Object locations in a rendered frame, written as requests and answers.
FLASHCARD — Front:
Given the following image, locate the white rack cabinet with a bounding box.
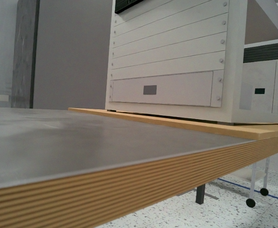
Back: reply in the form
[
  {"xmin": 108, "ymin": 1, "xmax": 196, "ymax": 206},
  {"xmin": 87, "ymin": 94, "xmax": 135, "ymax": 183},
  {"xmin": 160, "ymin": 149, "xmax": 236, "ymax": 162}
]
[{"xmin": 105, "ymin": 0, "xmax": 278, "ymax": 126}]

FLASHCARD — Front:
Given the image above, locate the tan wooden board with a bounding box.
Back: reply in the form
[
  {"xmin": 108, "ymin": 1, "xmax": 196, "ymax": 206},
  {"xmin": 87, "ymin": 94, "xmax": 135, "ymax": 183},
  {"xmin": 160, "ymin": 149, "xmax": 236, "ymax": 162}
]
[{"xmin": 68, "ymin": 108, "xmax": 278, "ymax": 141}]

